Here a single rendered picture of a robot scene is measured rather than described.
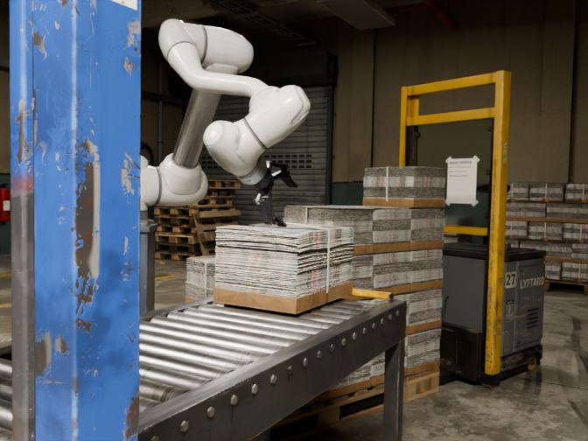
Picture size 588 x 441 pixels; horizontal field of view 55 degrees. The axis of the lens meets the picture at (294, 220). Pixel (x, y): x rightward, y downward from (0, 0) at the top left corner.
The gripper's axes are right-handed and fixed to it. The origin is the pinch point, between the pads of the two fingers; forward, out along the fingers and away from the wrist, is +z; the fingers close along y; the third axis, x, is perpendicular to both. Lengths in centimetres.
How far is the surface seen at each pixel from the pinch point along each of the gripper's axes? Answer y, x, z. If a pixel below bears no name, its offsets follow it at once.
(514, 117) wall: -442, -49, 606
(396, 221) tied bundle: -50, -11, 122
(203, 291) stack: 17, -67, 56
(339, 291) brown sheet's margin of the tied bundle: 20.3, 14.5, 20.3
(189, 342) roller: 51, 7, -34
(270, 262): 22.1, 5.5, -8.4
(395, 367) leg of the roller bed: 38, 31, 38
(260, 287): 28.8, 2.0, -4.8
